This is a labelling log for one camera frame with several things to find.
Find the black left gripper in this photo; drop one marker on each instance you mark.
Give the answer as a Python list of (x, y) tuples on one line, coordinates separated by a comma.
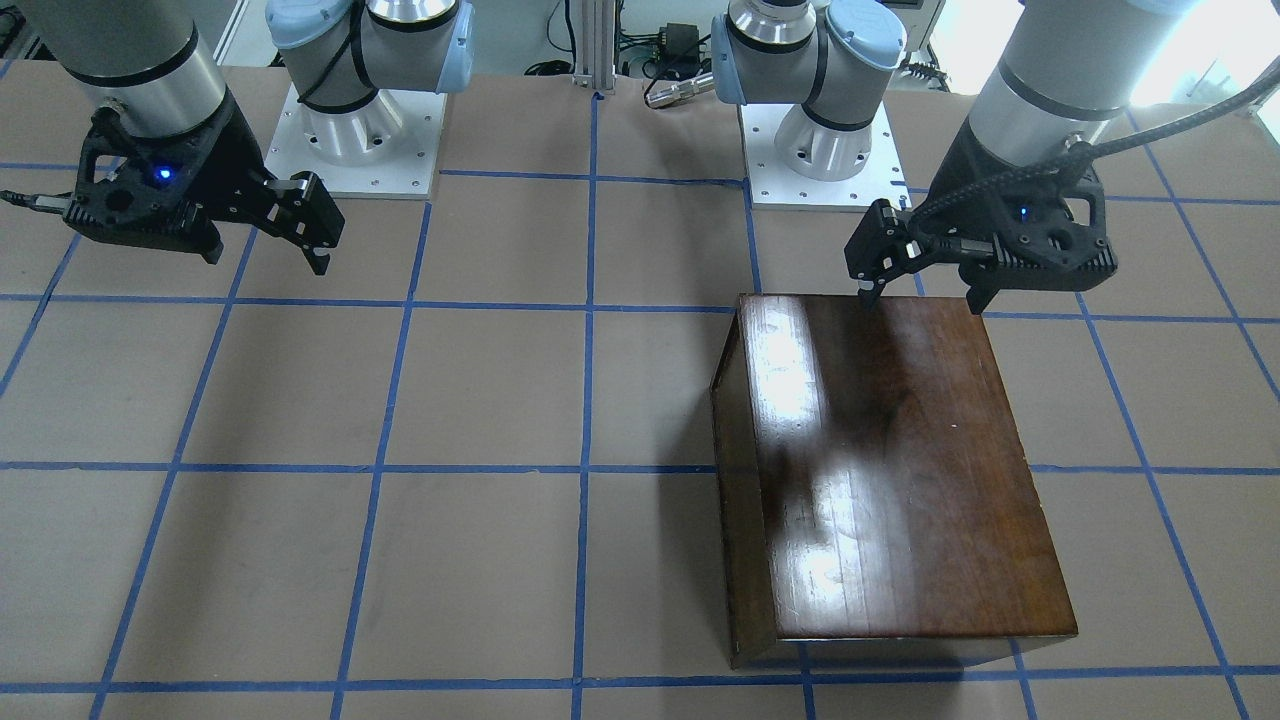
[(958, 168)]

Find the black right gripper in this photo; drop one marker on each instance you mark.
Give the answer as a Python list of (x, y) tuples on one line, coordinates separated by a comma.
[(229, 148)]

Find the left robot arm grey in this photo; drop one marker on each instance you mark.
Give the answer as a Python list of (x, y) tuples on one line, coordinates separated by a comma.
[(1066, 73)]

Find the dark wooden drawer cabinet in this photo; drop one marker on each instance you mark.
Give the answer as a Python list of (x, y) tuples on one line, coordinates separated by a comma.
[(875, 497)]

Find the silver cylindrical connector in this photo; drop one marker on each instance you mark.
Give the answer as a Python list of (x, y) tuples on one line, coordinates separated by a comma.
[(682, 91)]

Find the black power adapter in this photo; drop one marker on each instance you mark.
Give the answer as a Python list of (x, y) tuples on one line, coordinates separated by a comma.
[(678, 51)]

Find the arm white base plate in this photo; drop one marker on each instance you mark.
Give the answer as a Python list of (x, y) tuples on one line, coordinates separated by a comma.
[(387, 150), (795, 164)]

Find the aluminium frame post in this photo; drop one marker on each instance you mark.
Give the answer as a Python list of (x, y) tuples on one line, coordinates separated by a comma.
[(594, 42)]

